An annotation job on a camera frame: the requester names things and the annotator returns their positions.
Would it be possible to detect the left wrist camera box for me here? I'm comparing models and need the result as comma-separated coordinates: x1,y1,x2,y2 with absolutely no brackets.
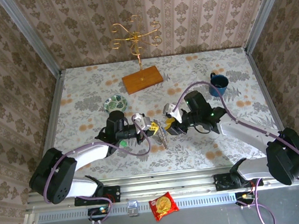
132,111,154,132

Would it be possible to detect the blue mug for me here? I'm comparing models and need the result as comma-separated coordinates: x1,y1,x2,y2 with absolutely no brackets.
206,71,231,98

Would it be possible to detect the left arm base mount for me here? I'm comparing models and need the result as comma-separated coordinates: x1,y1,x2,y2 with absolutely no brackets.
73,185,122,208

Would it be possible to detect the gold wire stand wooden base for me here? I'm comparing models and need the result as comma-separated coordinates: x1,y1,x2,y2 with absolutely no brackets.
107,11,169,97

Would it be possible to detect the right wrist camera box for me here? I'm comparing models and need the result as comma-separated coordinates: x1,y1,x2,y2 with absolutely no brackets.
162,102,184,125

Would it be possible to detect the red snack packet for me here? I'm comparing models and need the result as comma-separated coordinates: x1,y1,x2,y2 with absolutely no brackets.
147,190,181,223

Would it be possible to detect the green leaf pattern bowl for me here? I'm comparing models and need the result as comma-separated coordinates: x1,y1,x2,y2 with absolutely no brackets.
102,93,129,114

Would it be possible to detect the floral tablecloth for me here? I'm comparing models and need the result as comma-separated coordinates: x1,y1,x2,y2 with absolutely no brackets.
35,44,292,186

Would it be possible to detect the slotted grey cable duct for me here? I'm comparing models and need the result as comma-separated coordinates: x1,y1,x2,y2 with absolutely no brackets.
37,185,299,224

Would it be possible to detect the aluminium table side rail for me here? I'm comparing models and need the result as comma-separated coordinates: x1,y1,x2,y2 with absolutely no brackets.
244,44,299,168
23,70,78,192

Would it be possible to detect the aluminium frame post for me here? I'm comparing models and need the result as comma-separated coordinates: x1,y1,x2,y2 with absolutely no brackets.
239,0,297,54
0,0,63,79

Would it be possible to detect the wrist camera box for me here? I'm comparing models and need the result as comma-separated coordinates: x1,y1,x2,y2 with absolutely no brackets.
132,111,154,132
162,102,184,125

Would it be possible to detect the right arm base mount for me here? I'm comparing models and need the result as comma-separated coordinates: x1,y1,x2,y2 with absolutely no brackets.
213,169,264,192

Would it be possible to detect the aluminium mounting rail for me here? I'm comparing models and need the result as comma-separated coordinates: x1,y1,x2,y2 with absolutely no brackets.
26,162,299,211

